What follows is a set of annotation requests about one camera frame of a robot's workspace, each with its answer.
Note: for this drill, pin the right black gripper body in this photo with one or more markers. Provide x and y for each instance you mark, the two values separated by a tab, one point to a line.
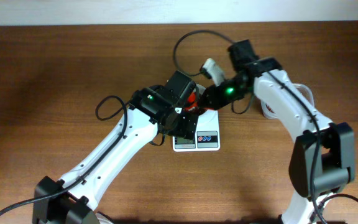
224	93

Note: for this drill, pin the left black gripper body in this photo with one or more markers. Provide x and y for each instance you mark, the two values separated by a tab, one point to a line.
181	126

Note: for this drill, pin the white bowl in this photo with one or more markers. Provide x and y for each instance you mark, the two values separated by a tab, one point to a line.
199	89

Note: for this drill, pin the orange measuring scoop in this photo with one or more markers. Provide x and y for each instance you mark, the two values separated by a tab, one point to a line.
191	105

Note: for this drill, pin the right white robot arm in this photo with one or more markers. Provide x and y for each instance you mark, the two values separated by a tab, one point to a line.
323	158

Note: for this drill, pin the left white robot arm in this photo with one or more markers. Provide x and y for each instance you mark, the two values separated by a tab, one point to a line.
76	195

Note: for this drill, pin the white kitchen scale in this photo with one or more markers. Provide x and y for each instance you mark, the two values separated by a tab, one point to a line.
206	138

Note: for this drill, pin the clear plastic container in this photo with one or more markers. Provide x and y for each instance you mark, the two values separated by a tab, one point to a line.
303	89

